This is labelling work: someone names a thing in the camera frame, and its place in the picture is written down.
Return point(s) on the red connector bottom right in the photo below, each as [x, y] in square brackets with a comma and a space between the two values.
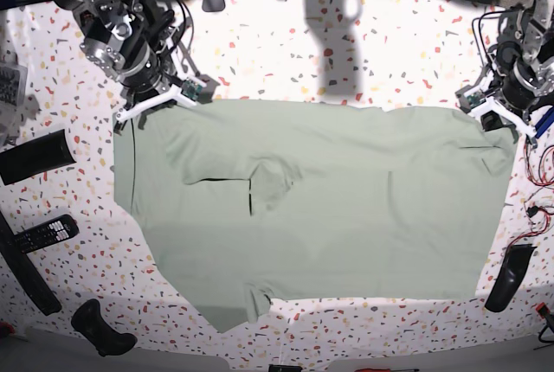
[542, 309]

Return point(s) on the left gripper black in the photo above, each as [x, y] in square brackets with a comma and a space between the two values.
[517, 94]

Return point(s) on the blue plastic clamp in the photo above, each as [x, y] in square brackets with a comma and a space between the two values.
[544, 123]

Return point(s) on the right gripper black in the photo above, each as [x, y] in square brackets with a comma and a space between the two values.
[148, 77]

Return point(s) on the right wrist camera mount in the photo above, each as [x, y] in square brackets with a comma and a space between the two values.
[184, 90]

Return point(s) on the small clear plastic container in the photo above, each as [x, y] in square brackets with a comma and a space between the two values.
[9, 124]

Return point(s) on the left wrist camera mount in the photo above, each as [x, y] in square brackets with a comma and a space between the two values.
[477, 99]

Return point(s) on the light green T-shirt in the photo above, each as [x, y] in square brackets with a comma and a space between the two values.
[244, 201]

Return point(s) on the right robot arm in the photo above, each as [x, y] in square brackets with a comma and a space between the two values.
[134, 43]

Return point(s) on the black remote control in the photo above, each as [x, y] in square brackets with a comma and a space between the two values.
[47, 234]

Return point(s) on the black curved pad right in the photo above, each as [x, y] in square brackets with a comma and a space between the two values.
[511, 275]

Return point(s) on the black small tool bottom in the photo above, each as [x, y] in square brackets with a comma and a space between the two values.
[283, 368]

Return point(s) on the long black bar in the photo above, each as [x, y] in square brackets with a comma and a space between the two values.
[31, 281]

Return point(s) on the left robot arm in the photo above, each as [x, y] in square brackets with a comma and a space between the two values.
[530, 43]

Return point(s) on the red object bottom left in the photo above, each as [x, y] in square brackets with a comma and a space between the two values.
[6, 329]

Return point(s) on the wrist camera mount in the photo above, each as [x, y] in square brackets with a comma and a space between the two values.
[184, 90]
[477, 99]

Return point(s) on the clear plastic parts box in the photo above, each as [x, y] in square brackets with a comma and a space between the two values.
[13, 84]

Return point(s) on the black game controller grip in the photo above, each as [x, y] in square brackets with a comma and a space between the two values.
[88, 321]

